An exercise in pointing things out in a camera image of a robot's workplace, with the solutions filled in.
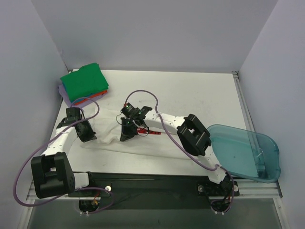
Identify white t-shirt red print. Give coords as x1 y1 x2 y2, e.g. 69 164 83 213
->
81 102 210 160

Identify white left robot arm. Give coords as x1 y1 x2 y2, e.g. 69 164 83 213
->
30 107 97 199

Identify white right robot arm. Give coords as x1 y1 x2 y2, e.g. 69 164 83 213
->
115 103 232 195

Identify blue folded t-shirt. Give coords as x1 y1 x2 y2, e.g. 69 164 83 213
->
71 94 95 105

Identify orange folded t-shirt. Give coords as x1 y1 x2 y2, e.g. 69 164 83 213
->
79 90 108 106

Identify teal plastic bin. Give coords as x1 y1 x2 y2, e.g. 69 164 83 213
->
208 124 281 183

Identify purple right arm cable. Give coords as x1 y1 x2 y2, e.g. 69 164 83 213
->
125 90 235 214

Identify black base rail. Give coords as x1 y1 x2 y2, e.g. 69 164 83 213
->
68 173 240 212

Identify aluminium frame rail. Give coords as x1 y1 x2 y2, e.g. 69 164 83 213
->
26 70 289 229

